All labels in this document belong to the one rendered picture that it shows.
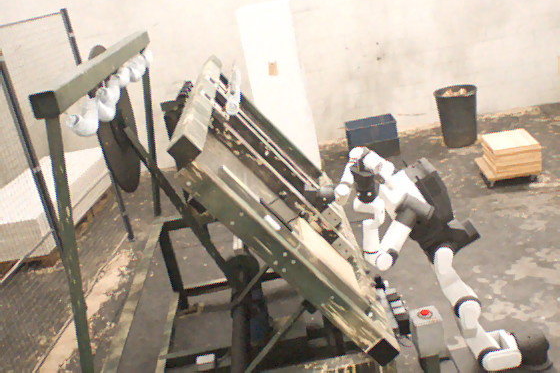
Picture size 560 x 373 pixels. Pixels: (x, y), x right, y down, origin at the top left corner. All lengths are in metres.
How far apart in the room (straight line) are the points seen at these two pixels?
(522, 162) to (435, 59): 2.60
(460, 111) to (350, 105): 1.67
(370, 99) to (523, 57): 2.04
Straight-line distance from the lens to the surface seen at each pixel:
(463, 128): 7.42
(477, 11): 8.35
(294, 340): 3.92
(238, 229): 2.40
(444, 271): 3.16
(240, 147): 3.09
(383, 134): 7.38
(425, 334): 2.74
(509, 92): 8.64
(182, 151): 2.29
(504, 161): 6.15
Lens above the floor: 2.47
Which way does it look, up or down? 18 degrees down
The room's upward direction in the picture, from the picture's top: 12 degrees counter-clockwise
